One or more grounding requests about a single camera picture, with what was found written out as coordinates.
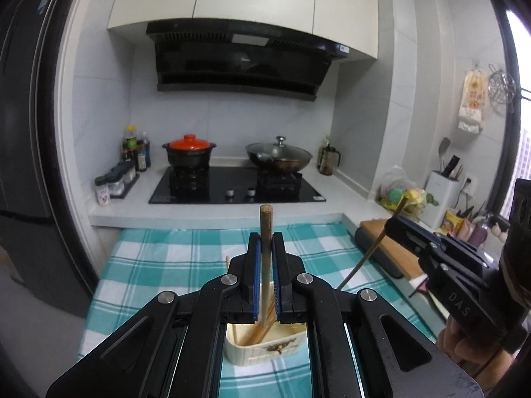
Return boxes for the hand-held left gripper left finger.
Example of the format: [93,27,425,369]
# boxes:
[45,233,263,398]

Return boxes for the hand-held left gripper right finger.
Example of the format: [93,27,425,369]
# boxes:
[271,232,485,398]

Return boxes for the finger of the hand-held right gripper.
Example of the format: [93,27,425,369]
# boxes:
[385,217,434,260]
[400,216,447,245]

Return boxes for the cream utensil holder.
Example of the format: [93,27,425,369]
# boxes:
[224,281,310,366]

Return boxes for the person's right hand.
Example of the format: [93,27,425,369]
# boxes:
[435,318,507,384]

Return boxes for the wooden cutting board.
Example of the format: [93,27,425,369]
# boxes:
[360,219,424,281]

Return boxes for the yellow printed cup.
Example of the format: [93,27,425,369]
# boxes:
[442,209,464,237]

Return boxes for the white knife block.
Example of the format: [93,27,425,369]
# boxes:
[423,170,461,220]

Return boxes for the plastic bag of sponges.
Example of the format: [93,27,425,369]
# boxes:
[377,165,439,216]

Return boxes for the purple bottle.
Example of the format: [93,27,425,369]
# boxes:
[469,216,492,247]

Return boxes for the garlic bulbs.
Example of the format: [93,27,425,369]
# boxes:
[492,218,511,241]

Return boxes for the metal spatula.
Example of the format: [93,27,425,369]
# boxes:
[437,137,452,172]

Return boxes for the teal plaid tablecloth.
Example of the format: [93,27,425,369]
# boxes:
[77,222,436,398]

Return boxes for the black gas stove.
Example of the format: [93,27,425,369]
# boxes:
[148,165,327,205]

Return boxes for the glass pitcher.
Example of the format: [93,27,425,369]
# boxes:
[319,143,341,176]

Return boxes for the dark wok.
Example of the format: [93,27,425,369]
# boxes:
[245,143,313,173]

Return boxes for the glass wok lid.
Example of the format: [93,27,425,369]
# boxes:
[248,135,310,162]

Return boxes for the printed hanging bag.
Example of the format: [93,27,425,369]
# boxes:
[457,68,487,133]

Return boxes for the black clay pot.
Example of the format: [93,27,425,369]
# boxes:
[162,141,217,170]

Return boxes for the orange pot lid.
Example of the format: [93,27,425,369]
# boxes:
[171,134,209,150]

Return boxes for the metal steamer rack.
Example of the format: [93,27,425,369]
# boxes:
[487,64,519,112]

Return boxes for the black-framed kitchen window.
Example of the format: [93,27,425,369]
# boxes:
[485,0,531,216]

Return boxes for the spice jar rack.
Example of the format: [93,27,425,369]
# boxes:
[109,161,139,197]

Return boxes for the white-label spice jar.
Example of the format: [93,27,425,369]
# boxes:
[95,176,112,206]

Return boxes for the clear capped bottle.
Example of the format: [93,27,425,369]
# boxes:
[139,132,151,168]

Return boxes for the black range hood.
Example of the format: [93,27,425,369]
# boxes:
[145,19,351,102]

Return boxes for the dark grey refrigerator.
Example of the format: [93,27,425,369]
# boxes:
[0,0,100,320]

